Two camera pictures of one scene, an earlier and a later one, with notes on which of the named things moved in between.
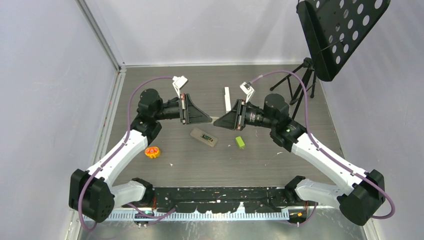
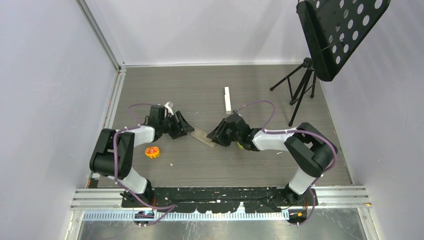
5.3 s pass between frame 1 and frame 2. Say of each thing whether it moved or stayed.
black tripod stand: stayed
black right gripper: moved
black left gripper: moved
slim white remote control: stayed
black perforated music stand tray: stayed
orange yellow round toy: stayed
